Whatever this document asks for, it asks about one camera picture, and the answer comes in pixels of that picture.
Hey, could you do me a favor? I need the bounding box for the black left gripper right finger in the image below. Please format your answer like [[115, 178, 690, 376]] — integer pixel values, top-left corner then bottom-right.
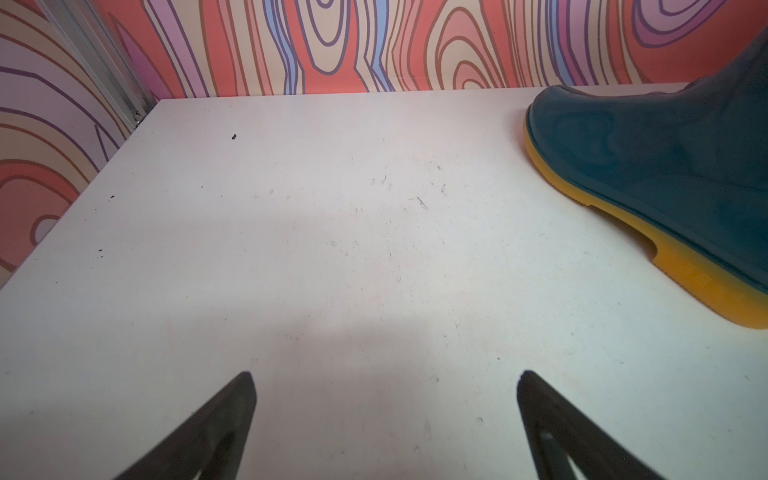
[[517, 370, 661, 479]]

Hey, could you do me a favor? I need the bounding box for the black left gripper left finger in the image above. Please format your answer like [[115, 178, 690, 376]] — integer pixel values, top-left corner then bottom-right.
[[118, 371, 257, 479]]

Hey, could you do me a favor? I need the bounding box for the teal rain boot yellow sole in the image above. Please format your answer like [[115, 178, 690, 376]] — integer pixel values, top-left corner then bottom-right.
[[524, 33, 767, 329]]

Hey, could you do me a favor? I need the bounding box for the aluminium frame post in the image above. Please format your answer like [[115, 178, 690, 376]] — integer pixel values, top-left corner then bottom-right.
[[37, 0, 156, 129]]

